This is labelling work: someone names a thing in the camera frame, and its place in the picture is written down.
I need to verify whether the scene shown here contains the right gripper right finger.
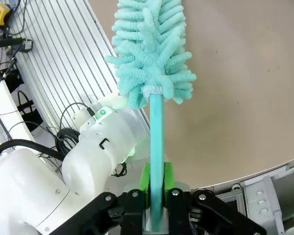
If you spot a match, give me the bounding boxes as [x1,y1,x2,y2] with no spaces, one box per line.
[163,161,268,235]

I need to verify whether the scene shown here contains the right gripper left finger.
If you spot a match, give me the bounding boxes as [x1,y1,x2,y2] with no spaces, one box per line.
[50,163,151,235]

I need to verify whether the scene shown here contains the teal microfibre duster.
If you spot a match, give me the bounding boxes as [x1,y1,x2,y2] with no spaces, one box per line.
[104,0,196,232]

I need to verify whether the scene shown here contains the grey drawer cabinet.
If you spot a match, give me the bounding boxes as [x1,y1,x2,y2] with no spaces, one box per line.
[231,166,294,235]

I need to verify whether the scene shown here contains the yellow emergency stop button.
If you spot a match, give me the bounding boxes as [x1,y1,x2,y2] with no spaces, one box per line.
[0,3,11,29]

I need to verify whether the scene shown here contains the coiled black cable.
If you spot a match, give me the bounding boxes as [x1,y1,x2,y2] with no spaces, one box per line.
[55,102,95,161]

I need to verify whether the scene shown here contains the black right arm cable sleeve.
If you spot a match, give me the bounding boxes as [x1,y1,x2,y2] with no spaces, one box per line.
[0,138,65,172]

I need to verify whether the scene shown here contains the black metal bracket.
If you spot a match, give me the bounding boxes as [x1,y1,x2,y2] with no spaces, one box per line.
[0,58,24,93]

